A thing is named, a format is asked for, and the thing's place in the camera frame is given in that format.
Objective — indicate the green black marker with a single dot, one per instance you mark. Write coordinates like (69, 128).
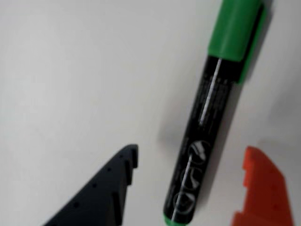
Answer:
(207, 117)

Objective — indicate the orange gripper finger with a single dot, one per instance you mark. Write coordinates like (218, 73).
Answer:
(265, 188)

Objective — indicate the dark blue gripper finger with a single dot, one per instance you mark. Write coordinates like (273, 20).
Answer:
(96, 195)

